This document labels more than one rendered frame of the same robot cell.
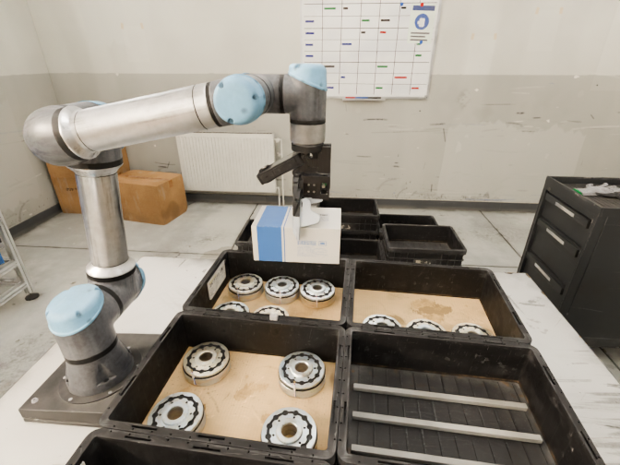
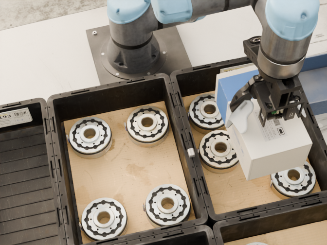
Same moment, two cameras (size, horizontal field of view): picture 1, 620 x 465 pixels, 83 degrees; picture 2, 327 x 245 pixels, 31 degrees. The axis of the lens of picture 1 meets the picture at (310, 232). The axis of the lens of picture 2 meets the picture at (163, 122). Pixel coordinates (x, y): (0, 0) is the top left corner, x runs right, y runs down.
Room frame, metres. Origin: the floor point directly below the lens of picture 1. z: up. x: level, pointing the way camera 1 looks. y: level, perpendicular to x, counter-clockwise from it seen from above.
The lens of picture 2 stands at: (0.39, -0.48, 2.10)
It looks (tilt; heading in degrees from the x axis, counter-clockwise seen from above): 59 degrees down; 72
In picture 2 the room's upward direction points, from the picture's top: 3 degrees counter-clockwise
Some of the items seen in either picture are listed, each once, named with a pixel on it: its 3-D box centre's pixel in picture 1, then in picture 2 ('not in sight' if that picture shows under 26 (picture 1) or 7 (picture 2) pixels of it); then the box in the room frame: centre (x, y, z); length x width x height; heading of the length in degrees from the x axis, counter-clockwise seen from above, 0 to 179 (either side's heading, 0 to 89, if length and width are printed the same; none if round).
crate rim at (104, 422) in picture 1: (239, 372); (122, 157); (0.49, 0.14, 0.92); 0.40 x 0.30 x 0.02; 82
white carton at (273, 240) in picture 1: (298, 233); (260, 119); (0.76, 0.03, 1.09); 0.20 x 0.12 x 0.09; 85
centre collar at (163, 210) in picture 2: (302, 367); (167, 203); (0.55, 0.02, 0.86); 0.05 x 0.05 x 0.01
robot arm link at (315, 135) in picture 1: (307, 133); (283, 54); (0.76, 0.00, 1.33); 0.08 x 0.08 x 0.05
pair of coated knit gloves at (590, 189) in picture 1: (599, 189); not in sight; (1.66, -1.44, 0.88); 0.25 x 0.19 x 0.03; 85
